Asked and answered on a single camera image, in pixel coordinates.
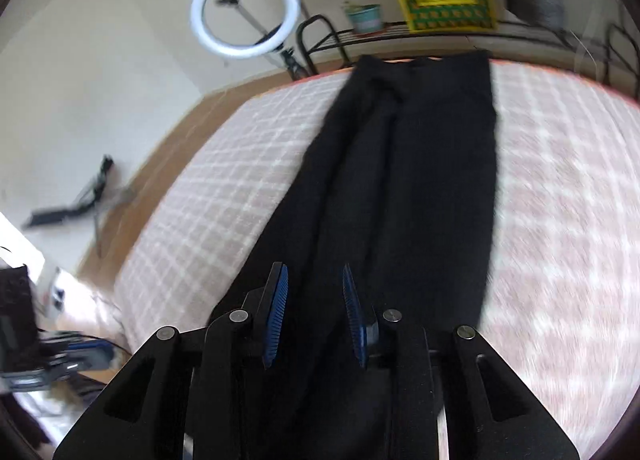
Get small potted plant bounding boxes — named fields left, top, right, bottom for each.
left=341, top=1, right=386, bottom=37

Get black metal clothes rack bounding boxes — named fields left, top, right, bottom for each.
left=295, top=0, right=640, bottom=91

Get pink plaid blanket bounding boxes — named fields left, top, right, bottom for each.
left=114, top=60, right=640, bottom=460

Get white ring light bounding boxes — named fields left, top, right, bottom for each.
left=189, top=0, right=321, bottom=82

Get black box device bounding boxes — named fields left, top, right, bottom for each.
left=0, top=264, right=43, bottom=381

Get blue device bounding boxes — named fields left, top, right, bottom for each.
left=47, top=337, right=115, bottom=372

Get black pants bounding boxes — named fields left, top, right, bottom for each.
left=207, top=51, right=501, bottom=460

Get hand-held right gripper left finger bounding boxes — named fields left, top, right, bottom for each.
left=52, top=261, right=290, bottom=460

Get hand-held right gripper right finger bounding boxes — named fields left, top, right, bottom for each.
left=341, top=264, right=581, bottom=460

